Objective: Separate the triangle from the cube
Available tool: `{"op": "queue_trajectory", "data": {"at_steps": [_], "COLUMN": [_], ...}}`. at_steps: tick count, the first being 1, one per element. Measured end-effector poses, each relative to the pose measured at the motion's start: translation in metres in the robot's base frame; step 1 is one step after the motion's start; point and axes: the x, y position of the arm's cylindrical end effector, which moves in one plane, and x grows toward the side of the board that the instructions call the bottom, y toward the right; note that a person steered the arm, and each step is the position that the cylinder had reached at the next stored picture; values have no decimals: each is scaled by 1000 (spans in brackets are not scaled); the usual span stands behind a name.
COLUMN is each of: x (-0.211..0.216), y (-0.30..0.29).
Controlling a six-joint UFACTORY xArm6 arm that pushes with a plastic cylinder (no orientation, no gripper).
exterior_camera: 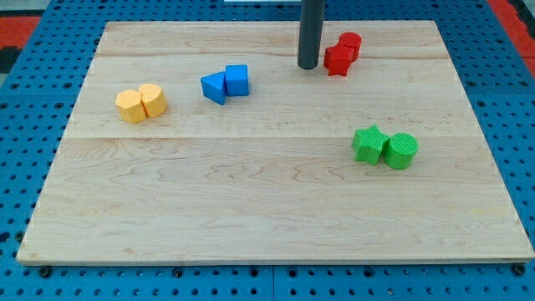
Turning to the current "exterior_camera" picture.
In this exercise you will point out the blue cube block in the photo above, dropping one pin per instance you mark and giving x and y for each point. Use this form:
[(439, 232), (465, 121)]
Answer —
[(237, 80)]

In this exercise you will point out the blue triangle block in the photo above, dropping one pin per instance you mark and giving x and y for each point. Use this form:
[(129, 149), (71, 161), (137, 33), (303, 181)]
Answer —
[(214, 87)]

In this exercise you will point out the light wooden board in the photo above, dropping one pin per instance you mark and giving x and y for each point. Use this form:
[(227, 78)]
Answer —
[(270, 178)]

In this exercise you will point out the green star block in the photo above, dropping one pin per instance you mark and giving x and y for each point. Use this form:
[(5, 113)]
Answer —
[(368, 144)]

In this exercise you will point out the red star block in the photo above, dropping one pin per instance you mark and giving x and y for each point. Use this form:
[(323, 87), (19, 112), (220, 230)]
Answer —
[(338, 59)]

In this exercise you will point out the yellow heart block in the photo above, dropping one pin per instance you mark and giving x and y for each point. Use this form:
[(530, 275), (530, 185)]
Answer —
[(153, 99)]

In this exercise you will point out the green cylinder block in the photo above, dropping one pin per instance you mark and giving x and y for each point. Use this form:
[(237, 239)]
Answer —
[(401, 151)]

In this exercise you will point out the red cylinder block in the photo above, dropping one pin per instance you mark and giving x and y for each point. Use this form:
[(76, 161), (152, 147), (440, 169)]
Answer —
[(351, 40)]

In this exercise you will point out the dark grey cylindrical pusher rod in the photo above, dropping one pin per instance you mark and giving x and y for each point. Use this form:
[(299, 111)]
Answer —
[(310, 33)]

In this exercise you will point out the yellow hexagon block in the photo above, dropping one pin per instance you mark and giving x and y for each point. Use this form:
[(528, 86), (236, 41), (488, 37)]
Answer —
[(130, 106)]

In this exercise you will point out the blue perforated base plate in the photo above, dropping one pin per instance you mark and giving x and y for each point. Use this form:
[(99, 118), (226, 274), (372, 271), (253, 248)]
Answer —
[(39, 95)]

